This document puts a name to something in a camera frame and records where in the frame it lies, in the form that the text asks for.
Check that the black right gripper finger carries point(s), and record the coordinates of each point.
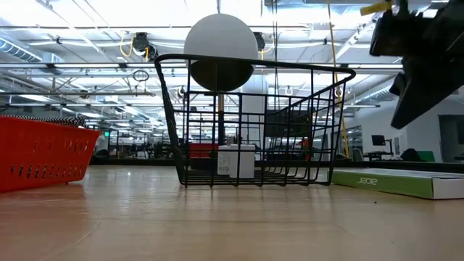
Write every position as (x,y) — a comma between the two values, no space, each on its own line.
(431,87)
(398,84)

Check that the white charger block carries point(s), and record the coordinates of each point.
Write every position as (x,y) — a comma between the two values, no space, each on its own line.
(243,161)

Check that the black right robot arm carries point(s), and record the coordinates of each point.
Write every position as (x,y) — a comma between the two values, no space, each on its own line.
(456,18)

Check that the yellow tag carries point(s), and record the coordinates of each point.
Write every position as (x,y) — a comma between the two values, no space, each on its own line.
(377,8)

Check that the black computer monitor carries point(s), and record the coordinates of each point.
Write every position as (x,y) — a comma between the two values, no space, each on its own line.
(378,140)

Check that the green background object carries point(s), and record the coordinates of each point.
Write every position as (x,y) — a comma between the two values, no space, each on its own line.
(427,156)

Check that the black bag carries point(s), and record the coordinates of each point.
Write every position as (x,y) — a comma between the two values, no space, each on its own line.
(411,155)

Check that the flat green white cardboard box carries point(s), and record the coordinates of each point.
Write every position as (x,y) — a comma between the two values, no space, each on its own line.
(384,181)

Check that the red background crate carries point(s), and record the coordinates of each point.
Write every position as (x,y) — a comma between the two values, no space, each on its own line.
(201,150)

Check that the red slotted plastic basket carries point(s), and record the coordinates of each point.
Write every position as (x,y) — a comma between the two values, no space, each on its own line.
(43,156)

